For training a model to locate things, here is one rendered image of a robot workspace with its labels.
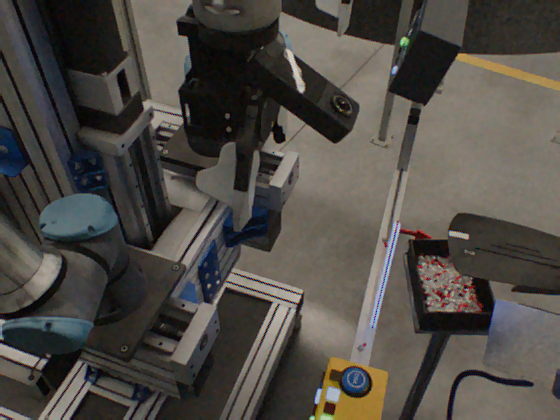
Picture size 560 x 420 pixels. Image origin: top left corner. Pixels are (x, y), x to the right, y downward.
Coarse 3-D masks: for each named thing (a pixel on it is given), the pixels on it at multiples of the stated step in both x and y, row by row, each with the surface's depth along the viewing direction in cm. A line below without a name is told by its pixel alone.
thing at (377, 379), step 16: (336, 368) 90; (352, 368) 90; (368, 368) 90; (336, 384) 89; (368, 384) 88; (384, 384) 89; (320, 400) 87; (352, 400) 87; (368, 400) 87; (320, 416) 85; (336, 416) 85; (352, 416) 85; (368, 416) 85
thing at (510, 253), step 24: (456, 216) 102; (480, 216) 102; (456, 240) 93; (480, 240) 94; (504, 240) 94; (528, 240) 94; (552, 240) 95; (456, 264) 87; (480, 264) 88; (504, 264) 89; (528, 264) 90; (552, 264) 90; (552, 288) 87
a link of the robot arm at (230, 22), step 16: (192, 0) 45; (208, 0) 43; (224, 0) 42; (240, 0) 42; (256, 0) 43; (272, 0) 44; (208, 16) 44; (224, 16) 43; (240, 16) 43; (256, 16) 44; (272, 16) 45; (224, 32) 45; (240, 32) 44
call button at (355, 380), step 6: (348, 372) 89; (354, 372) 89; (360, 372) 89; (348, 378) 88; (354, 378) 88; (360, 378) 88; (366, 378) 88; (348, 384) 87; (354, 384) 87; (360, 384) 88; (366, 384) 88; (348, 390) 88; (354, 390) 87; (360, 390) 87
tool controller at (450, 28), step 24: (432, 0) 139; (456, 0) 142; (432, 24) 131; (456, 24) 134; (408, 48) 134; (432, 48) 131; (456, 48) 129; (408, 72) 137; (432, 72) 135; (408, 96) 142; (432, 96) 142
